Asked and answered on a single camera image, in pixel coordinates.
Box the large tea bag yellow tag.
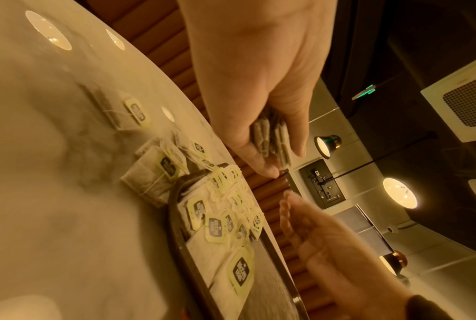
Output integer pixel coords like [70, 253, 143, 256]
[120, 144, 190, 208]

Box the flat tea bag yellow tag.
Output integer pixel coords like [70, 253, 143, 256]
[83, 85, 152, 131]

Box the green exit sign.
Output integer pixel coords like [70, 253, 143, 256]
[351, 83, 377, 101]

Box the dark oval metal tray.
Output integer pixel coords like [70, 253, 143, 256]
[166, 170, 310, 320]

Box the person's left hand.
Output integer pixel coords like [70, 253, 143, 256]
[177, 0, 333, 180]

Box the copper dome wall lamp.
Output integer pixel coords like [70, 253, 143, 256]
[377, 250, 411, 279]

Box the bundle of grey tea bags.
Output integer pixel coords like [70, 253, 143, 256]
[250, 105, 293, 167]

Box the round glowing white lamp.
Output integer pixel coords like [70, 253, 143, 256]
[382, 177, 419, 210]

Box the pile of tagged tea bags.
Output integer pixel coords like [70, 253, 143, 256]
[178, 163, 267, 320]

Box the small tea bag yellow tag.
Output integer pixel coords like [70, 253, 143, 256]
[135, 133, 211, 176]

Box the person's right hand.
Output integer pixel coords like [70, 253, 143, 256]
[279, 189, 417, 314]

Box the brass dome wall lamp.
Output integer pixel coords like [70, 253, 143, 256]
[314, 134, 344, 160]

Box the white ceiling air vent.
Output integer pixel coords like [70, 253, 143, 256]
[420, 63, 476, 143]

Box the black wall socket panel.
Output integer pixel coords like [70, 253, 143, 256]
[298, 159, 347, 209]

